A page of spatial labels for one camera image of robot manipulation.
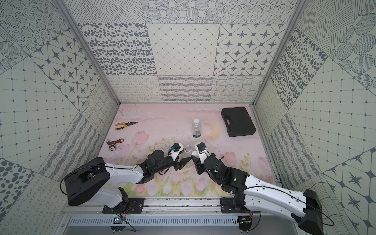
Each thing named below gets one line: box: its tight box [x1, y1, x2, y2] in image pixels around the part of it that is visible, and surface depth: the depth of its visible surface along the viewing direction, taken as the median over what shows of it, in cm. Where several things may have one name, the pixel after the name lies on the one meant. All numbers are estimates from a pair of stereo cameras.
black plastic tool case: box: [221, 106, 257, 138], surface depth 107 cm
